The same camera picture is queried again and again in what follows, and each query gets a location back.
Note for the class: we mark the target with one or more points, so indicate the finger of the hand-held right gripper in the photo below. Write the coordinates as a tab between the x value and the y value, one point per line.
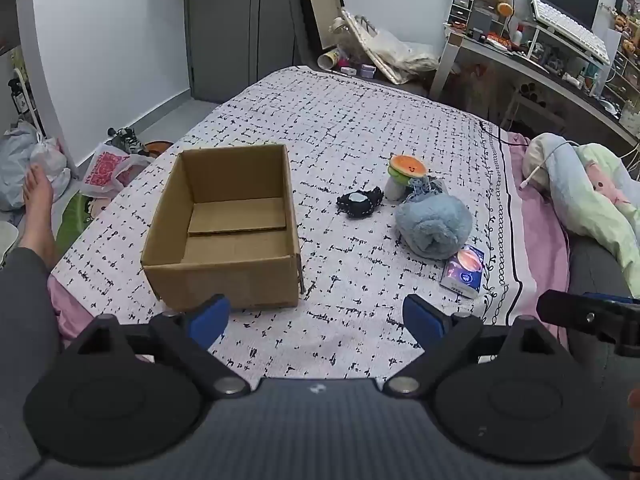
590	317

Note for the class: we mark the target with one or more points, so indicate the green cartoon cushion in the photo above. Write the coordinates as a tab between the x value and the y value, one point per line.
72	220

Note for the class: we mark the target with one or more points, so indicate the white plastic bag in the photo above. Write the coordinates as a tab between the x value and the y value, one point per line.
30	160

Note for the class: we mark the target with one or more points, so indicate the white keyboard stand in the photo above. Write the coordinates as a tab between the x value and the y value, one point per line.
537	35

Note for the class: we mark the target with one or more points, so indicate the black item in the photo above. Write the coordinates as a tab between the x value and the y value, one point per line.
360	202

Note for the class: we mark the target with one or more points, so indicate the beige canvas tote bag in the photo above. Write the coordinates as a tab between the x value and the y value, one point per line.
395	52

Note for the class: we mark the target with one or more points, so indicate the rolled blue towel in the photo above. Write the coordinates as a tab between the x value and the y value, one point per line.
432	225

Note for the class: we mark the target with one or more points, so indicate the small pink white box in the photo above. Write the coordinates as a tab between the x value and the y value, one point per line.
352	69

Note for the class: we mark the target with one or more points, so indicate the orange smiling plush toy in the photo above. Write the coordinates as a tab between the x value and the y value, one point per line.
407	165

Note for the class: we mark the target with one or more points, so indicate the small purple box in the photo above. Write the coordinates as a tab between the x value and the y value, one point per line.
368	71

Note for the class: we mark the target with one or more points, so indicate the brown cardboard box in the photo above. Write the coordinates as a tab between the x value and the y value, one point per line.
225	265

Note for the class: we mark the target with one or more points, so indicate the red print plastic bag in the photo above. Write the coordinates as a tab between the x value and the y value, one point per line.
107	170

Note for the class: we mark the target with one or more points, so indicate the yellow tin can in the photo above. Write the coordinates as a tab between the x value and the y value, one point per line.
328	59

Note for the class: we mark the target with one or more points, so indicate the white black printed blanket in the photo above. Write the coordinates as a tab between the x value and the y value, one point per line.
340	120

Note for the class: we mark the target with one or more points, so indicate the white rack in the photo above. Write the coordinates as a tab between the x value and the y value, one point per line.
22	105

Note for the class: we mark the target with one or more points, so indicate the person's left leg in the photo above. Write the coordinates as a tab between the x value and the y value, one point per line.
35	220

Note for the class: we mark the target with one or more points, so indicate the orange round lamp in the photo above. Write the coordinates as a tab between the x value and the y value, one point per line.
505	9

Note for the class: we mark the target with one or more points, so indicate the black shoes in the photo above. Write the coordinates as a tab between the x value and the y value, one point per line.
127	139

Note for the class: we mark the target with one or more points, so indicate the white keyboard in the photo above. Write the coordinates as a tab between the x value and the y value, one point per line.
570	27

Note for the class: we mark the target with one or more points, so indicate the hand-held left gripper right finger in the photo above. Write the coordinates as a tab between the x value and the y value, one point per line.
422	317

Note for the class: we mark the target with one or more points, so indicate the small drawer organiser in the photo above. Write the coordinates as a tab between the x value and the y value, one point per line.
462	5

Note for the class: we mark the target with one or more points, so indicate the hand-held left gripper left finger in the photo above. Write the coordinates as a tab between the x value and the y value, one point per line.
210	317

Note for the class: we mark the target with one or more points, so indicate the dark grey wardrobe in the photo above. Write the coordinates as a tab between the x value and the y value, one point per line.
235	30

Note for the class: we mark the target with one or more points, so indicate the pastel cartoon quilt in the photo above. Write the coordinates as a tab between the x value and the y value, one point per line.
590	200

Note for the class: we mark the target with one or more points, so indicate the white desk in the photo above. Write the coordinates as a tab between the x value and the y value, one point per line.
500	52

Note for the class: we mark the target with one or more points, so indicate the purple printed tissue pack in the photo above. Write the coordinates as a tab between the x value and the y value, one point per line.
465	270

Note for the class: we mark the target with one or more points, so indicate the blue white knitted item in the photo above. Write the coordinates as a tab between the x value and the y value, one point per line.
425	187

